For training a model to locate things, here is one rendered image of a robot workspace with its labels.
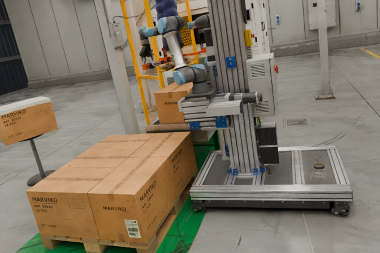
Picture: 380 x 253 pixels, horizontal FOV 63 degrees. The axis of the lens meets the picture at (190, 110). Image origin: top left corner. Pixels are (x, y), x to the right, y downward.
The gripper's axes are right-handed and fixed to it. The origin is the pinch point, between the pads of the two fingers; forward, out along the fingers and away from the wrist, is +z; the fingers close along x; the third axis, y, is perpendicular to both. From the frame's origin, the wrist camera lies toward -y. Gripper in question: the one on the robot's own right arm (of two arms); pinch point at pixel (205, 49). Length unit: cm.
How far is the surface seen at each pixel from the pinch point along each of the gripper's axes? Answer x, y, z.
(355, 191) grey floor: 144, 83, 127
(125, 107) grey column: -127, 2, 61
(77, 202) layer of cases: -49, 194, 81
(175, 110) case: -22, 60, 54
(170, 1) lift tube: -17, 37, -57
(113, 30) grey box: -116, 5, -40
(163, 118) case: -38, 60, 61
